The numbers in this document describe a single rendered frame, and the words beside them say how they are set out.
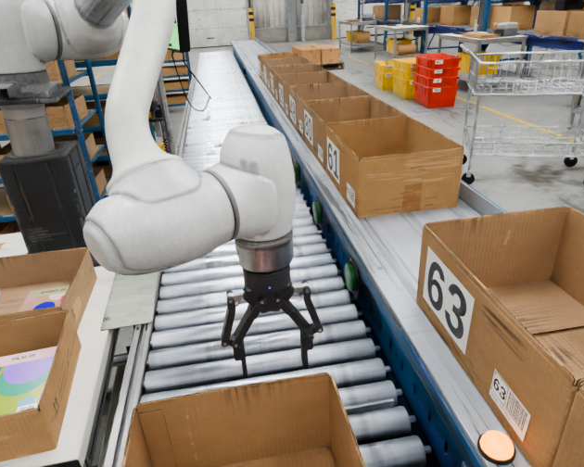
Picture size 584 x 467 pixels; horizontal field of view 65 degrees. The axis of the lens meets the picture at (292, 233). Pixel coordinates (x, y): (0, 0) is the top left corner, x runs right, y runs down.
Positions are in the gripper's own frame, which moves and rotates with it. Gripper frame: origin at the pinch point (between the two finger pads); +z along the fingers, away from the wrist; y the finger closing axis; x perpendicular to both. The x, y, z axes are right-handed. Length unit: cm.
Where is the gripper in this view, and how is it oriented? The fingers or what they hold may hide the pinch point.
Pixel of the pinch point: (274, 359)
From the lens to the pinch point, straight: 84.0
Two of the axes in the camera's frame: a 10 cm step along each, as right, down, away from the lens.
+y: -9.9, 1.2, -1.2
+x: 1.6, 4.5, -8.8
